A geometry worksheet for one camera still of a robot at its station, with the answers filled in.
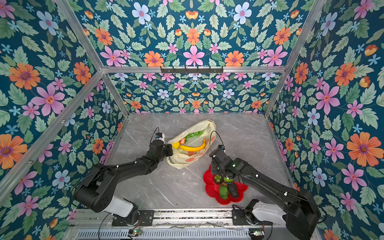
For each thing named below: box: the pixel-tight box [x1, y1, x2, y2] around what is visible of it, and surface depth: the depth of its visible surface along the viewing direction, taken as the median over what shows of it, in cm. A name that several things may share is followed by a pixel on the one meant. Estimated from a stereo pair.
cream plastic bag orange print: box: [166, 119, 216, 169], surface depth 93 cm
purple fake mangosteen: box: [213, 174, 224, 185], surface depth 84 cm
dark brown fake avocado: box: [228, 182, 239, 199], surface depth 80 cm
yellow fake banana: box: [179, 139, 206, 152], surface depth 100 cm
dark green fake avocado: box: [219, 185, 229, 200], surface depth 80 cm
